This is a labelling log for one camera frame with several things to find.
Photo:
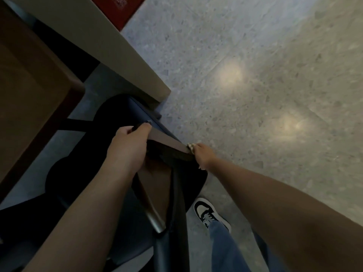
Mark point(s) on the red panel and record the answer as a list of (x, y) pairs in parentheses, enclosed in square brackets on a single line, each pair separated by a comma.
[(117, 9)]

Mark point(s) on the person's left forearm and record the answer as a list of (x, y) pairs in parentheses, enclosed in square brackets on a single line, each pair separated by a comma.
[(85, 220)]

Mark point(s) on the person's left hand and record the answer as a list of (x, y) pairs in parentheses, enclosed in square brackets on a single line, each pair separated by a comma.
[(127, 150)]

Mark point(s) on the brown wooden table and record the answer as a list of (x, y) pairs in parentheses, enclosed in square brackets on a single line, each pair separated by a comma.
[(31, 90)]

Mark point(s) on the person's right forearm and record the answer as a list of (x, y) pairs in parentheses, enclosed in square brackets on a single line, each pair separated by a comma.
[(283, 220)]

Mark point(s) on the beige partition wall panel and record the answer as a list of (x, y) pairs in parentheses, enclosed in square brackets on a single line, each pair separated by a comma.
[(93, 39)]

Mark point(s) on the black chair with brown back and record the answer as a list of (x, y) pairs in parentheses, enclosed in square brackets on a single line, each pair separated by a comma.
[(167, 178)]

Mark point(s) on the person's right hand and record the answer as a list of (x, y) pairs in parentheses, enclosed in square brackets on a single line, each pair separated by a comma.
[(205, 157)]

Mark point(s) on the black and white sneaker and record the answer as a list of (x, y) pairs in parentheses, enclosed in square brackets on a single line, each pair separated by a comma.
[(208, 213)]

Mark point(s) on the person's left thumb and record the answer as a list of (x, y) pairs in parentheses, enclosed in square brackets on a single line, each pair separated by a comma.
[(142, 130)]

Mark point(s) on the white cloth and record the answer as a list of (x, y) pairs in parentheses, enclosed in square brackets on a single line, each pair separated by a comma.
[(190, 146)]

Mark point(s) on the blue jeans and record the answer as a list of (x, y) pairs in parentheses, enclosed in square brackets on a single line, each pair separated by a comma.
[(227, 249)]

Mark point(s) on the person's right thumb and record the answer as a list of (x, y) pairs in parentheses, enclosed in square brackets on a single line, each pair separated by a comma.
[(202, 164)]

